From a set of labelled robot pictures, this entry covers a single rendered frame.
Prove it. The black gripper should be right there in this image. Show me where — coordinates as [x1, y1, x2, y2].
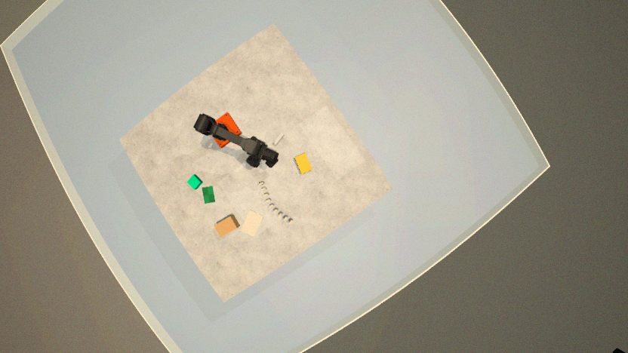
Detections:
[251, 137, 278, 167]

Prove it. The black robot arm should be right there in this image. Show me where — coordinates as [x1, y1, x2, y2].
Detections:
[193, 113, 279, 167]

